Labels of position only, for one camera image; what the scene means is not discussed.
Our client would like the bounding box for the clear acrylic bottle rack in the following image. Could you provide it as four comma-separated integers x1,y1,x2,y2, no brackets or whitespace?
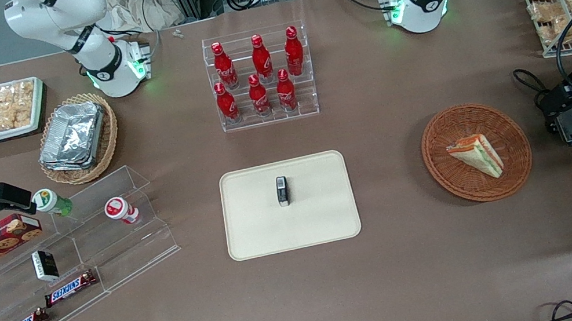
200,19,321,134

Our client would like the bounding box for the triangle sandwich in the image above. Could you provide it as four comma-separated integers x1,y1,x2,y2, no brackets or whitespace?
445,130,506,186

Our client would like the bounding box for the crumpled white cloth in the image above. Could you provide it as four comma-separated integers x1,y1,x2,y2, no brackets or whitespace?
102,0,186,39

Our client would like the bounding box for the round brown wicker basket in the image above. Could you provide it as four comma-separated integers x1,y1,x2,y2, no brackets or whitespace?
415,94,540,211

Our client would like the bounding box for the oval light wicker basket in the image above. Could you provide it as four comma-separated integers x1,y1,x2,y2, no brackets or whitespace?
29,88,127,191

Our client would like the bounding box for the clear acrylic stepped shelf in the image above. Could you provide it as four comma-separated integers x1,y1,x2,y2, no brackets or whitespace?
0,158,194,321

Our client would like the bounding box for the small black gum pack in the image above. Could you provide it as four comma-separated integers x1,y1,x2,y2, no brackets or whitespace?
274,175,292,209

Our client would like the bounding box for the aluminium foil tray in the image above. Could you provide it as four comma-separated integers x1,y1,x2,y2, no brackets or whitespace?
31,98,112,172

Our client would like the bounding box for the small black white box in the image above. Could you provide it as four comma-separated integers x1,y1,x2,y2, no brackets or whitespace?
31,247,60,284

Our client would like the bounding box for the red white drink bottle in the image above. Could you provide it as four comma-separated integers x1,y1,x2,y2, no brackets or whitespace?
103,194,141,229

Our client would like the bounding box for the beige plastic tray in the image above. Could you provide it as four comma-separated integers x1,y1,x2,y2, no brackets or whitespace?
214,147,365,263

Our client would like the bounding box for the black looped table cable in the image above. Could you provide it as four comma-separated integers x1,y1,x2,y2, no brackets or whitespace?
511,64,552,105

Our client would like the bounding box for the green white drink bottle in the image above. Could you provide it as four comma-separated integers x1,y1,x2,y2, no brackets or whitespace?
31,185,75,221

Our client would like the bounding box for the red cola bottle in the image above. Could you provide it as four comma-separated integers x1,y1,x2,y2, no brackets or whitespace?
280,25,308,78
246,72,272,118
273,67,299,114
212,39,240,92
247,33,276,85
214,80,242,126

